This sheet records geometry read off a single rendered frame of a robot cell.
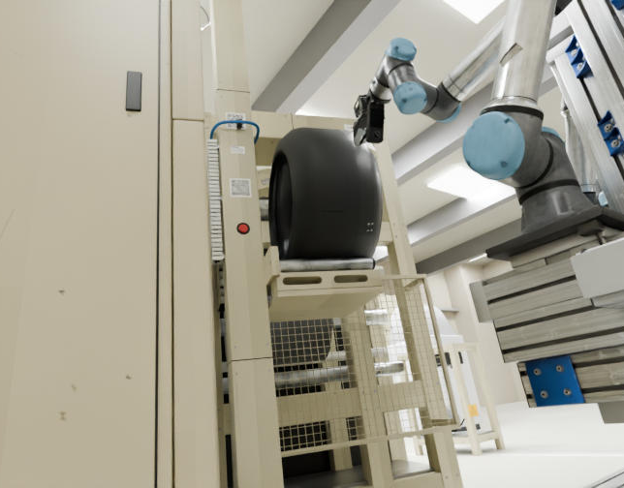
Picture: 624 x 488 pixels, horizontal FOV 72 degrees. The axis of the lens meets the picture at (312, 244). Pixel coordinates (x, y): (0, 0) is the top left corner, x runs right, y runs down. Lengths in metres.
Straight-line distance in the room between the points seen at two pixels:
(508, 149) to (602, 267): 0.26
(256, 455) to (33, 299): 0.90
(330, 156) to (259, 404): 0.81
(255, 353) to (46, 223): 0.87
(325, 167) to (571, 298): 0.83
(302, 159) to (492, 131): 0.73
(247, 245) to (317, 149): 0.40
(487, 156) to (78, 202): 0.69
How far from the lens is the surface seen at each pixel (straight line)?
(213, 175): 1.59
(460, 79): 1.21
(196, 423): 0.57
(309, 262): 1.40
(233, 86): 1.83
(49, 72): 0.78
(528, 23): 0.98
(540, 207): 0.96
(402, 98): 1.13
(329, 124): 2.17
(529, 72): 0.95
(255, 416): 1.36
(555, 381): 0.98
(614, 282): 0.76
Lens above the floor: 0.46
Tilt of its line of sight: 21 degrees up
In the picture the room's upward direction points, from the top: 7 degrees counter-clockwise
